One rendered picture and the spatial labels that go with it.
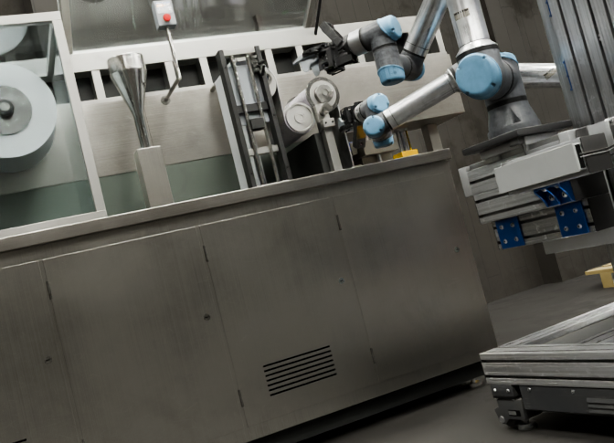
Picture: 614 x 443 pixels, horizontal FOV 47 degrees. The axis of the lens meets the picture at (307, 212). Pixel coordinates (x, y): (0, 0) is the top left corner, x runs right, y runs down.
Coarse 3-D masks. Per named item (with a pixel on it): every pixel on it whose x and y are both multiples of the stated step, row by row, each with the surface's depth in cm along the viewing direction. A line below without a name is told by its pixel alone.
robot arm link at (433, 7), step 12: (432, 0) 211; (444, 0) 211; (420, 12) 214; (432, 12) 212; (444, 12) 214; (420, 24) 214; (432, 24) 213; (408, 36) 218; (420, 36) 215; (432, 36) 216; (408, 48) 217; (420, 48) 216; (420, 60) 218; (420, 72) 221
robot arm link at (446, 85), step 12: (432, 84) 243; (444, 84) 242; (456, 84) 240; (408, 96) 246; (420, 96) 244; (432, 96) 243; (444, 96) 244; (396, 108) 246; (408, 108) 245; (420, 108) 245; (372, 120) 246; (384, 120) 247; (396, 120) 246; (408, 120) 248; (372, 132) 246; (384, 132) 249
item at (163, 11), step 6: (162, 0) 271; (168, 0) 272; (156, 6) 270; (162, 6) 270; (168, 6) 271; (156, 12) 269; (162, 12) 270; (168, 12) 271; (156, 18) 270; (162, 18) 270; (168, 18) 269; (174, 18) 271; (156, 24) 272; (162, 24) 269; (168, 24) 270; (174, 24) 271
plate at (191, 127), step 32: (448, 64) 353; (160, 96) 297; (192, 96) 302; (288, 96) 318; (352, 96) 330; (96, 128) 286; (128, 128) 290; (160, 128) 295; (192, 128) 300; (224, 128) 305; (416, 128) 366; (96, 160) 284; (128, 160) 288; (192, 160) 298
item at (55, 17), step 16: (0, 16) 225; (16, 16) 227; (32, 16) 229; (48, 16) 231; (64, 32) 232; (64, 48) 231; (64, 64) 230; (80, 112) 229; (80, 128) 229; (80, 144) 228; (96, 176) 228; (96, 192) 227; (96, 208) 226; (32, 224) 219; (48, 224) 221; (64, 224) 222
